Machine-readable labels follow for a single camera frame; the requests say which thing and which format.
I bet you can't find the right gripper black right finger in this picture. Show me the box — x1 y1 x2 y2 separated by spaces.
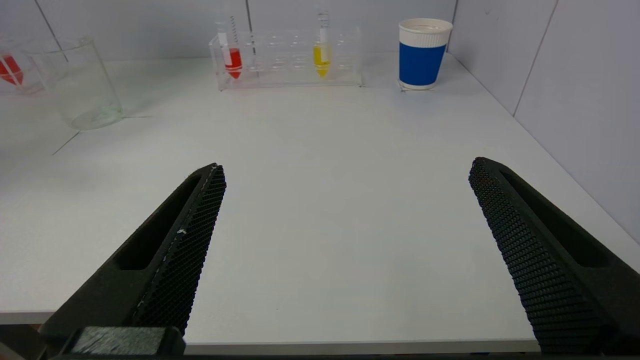
468 157 640 356

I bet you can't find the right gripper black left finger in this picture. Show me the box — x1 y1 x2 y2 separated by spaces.
40 163 227 360

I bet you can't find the clear glass beaker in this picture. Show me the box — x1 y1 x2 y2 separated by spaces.
22 36 123 131

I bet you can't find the white-labelled test tube red pigment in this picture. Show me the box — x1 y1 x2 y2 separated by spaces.
215 16 244 80

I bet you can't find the clear acrylic test tube rack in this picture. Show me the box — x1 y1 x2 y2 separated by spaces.
209 27 363 92
0 37 46 96

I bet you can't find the test tube with orange-red pigment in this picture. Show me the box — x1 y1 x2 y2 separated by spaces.
0 52 24 86

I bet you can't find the test tube with yellow pigment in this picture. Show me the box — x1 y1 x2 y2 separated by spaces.
313 11 332 79

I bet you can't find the blue and white paper cup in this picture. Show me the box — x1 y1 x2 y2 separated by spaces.
398 18 453 91

